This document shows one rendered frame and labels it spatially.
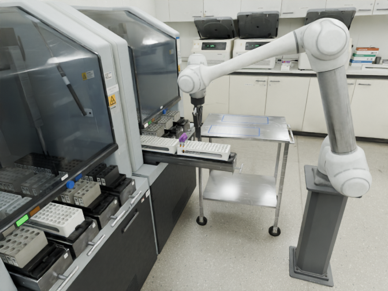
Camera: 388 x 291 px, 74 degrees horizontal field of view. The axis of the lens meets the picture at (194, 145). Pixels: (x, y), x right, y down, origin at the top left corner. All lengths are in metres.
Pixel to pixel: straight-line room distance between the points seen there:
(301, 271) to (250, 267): 0.32
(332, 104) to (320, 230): 0.82
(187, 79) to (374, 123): 3.14
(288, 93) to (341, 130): 2.50
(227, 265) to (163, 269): 0.43
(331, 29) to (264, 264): 1.50
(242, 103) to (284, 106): 0.57
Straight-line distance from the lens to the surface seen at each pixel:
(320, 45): 1.05
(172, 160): 1.51
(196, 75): 1.13
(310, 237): 1.76
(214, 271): 1.92
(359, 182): 1.27
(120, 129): 1.34
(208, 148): 1.46
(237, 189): 2.13
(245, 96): 3.71
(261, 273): 1.94
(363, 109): 3.85
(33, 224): 1.23
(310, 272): 1.98
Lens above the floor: 1.52
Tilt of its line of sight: 26 degrees down
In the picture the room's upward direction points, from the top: 2 degrees counter-clockwise
